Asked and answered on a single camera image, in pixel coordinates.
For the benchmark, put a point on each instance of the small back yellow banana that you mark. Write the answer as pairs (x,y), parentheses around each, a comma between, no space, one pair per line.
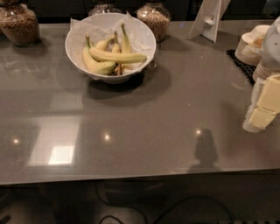
(102,44)

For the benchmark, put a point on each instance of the white bowl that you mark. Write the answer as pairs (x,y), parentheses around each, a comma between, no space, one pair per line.
(78,35)

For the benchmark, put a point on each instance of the large curved yellow banana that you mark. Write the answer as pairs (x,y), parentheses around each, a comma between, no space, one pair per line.
(93,66)

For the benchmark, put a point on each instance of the middle short yellow banana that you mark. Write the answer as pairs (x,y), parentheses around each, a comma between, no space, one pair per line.
(116,47)

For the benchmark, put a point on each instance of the white paper bowl liner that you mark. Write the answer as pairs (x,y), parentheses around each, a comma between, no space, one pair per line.
(137,32)

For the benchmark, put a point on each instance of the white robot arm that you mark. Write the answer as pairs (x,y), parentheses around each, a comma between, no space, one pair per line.
(270,54)

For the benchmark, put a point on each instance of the black rubber mat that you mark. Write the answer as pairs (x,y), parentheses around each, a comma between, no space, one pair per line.
(247,70)

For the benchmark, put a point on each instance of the middle glass jar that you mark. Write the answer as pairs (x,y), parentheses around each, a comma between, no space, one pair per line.
(103,6)

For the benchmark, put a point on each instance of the right glass jar of grains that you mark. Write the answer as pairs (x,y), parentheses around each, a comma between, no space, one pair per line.
(154,14)

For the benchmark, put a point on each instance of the upright yellow banana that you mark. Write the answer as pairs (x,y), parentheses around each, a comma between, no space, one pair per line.
(125,41)

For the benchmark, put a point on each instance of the white folded card stand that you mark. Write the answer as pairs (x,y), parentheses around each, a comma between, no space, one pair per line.
(206,23)

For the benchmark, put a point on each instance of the glass jar of grains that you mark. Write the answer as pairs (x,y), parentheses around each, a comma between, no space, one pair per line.
(18,23)
(154,14)

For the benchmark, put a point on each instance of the left glass jar of grains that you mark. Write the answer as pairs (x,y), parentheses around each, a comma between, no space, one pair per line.
(18,23)

